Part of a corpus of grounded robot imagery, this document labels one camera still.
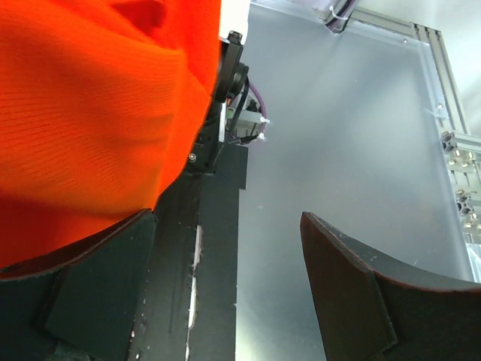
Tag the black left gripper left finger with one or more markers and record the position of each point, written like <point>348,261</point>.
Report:
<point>83,295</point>

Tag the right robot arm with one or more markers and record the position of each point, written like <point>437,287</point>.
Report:
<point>227,101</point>

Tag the orange mesh shorts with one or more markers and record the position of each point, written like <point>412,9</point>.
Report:
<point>101,102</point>

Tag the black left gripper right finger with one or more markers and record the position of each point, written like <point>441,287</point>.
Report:
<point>371,306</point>

